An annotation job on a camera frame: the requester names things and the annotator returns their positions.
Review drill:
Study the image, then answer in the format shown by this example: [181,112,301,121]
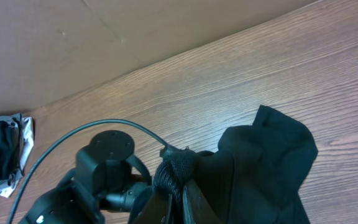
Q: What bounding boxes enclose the beige garment in pile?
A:
[0,117,34,198]

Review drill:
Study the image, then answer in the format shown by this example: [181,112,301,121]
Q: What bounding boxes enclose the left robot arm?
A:
[21,130,152,224]

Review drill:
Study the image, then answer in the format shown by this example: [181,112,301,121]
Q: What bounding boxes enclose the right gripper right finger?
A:
[182,179,221,224]

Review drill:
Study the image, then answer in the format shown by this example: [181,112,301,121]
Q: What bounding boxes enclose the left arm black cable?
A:
[6,119,169,224]

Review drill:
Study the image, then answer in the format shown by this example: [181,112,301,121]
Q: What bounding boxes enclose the black t-shirt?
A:
[152,105,319,224]

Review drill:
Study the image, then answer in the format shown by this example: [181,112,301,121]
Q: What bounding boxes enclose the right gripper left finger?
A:
[129,187,173,224]

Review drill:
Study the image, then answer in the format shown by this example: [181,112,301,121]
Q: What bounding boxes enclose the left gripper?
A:
[75,130,152,212]

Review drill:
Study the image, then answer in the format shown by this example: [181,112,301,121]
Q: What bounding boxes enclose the black garment in pile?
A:
[0,119,21,180]

